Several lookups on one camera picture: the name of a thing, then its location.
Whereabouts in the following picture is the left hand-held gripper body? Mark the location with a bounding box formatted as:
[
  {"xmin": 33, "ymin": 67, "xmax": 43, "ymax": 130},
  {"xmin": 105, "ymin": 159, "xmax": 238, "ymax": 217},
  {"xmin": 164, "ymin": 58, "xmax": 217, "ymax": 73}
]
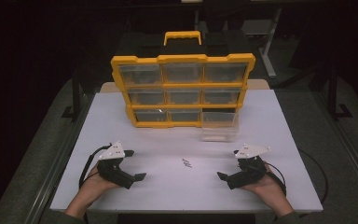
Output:
[{"xmin": 97, "ymin": 141, "xmax": 135, "ymax": 190}]

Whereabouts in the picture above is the black metal stand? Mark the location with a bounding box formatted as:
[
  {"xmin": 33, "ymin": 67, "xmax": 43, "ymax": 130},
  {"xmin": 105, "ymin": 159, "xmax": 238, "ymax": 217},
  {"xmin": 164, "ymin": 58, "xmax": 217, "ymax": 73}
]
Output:
[
  {"xmin": 326, "ymin": 63, "xmax": 354, "ymax": 121},
  {"xmin": 61, "ymin": 66, "xmax": 83, "ymax": 121}
]

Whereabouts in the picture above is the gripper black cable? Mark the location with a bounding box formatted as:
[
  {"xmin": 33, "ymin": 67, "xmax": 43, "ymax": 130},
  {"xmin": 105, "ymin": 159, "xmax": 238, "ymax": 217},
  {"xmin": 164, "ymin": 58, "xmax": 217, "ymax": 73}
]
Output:
[
  {"xmin": 262, "ymin": 161, "xmax": 288, "ymax": 198},
  {"xmin": 78, "ymin": 143, "xmax": 114, "ymax": 189}
]

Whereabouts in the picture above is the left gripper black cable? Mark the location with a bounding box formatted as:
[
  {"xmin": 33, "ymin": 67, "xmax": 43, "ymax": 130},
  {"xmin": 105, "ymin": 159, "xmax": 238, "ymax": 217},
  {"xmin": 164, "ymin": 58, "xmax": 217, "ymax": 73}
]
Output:
[{"xmin": 78, "ymin": 143, "xmax": 114, "ymax": 189}]

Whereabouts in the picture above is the single clear plastic drawer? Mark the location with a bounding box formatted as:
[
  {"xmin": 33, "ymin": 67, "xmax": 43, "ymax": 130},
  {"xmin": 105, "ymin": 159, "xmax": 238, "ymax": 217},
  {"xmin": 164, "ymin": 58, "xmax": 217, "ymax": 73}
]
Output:
[{"xmin": 200, "ymin": 109, "xmax": 241, "ymax": 143}]

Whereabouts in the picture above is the person's left hand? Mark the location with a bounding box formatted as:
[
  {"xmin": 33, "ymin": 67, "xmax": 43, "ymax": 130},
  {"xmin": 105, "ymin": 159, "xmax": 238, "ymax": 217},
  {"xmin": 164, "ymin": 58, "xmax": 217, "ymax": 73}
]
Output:
[{"xmin": 83, "ymin": 161, "xmax": 121, "ymax": 201}]

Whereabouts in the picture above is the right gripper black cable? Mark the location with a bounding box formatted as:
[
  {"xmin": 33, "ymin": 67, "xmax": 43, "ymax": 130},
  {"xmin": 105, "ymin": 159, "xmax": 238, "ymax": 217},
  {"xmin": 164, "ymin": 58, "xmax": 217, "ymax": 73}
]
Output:
[{"xmin": 262, "ymin": 161, "xmax": 288, "ymax": 198}]

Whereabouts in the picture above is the grey box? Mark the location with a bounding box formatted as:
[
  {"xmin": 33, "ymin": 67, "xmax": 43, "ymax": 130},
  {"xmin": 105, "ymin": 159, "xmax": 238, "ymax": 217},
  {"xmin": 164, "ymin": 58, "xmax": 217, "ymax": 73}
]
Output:
[{"xmin": 241, "ymin": 19, "xmax": 273, "ymax": 36}]

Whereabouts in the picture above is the set of clear organizer drawers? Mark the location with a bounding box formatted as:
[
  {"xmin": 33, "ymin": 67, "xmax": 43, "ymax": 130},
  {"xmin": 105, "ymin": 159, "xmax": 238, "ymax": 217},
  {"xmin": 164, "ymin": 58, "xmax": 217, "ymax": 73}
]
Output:
[{"xmin": 118, "ymin": 63, "xmax": 250, "ymax": 123}]

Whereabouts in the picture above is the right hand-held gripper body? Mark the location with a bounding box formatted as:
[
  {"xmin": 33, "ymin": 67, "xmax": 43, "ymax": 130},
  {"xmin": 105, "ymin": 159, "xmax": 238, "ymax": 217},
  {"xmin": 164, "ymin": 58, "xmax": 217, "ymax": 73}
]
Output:
[{"xmin": 226, "ymin": 143, "xmax": 271, "ymax": 190}]

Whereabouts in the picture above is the aluminium frame rail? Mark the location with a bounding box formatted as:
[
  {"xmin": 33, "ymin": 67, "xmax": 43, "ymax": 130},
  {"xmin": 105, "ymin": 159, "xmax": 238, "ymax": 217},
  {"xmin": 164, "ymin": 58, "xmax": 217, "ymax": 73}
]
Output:
[
  {"xmin": 27, "ymin": 92, "xmax": 96, "ymax": 224},
  {"xmin": 318, "ymin": 91, "xmax": 358, "ymax": 200}
]

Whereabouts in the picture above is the person's right hand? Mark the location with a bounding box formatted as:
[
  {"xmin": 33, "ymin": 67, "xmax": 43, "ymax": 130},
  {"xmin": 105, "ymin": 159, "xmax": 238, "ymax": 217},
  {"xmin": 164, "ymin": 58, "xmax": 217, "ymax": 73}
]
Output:
[{"xmin": 240, "ymin": 163, "xmax": 282, "ymax": 204}]

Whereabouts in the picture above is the black floor cable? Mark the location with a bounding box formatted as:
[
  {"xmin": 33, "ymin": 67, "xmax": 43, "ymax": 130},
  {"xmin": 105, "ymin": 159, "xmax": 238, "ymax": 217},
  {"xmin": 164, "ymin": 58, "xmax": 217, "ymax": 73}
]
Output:
[{"xmin": 297, "ymin": 148, "xmax": 329, "ymax": 205}]

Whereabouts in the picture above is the yellow black drawer organizer cabinet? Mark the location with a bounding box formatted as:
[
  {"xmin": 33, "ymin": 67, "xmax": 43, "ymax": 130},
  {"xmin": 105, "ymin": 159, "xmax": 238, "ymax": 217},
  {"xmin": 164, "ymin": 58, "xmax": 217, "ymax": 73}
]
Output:
[{"xmin": 110, "ymin": 30, "xmax": 257, "ymax": 130}]

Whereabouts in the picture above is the white metal desk leg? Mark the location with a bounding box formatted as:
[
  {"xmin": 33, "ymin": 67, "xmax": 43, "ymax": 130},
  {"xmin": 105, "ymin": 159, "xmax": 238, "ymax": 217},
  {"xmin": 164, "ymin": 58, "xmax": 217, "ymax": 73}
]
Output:
[{"xmin": 258, "ymin": 7, "xmax": 283, "ymax": 79}]

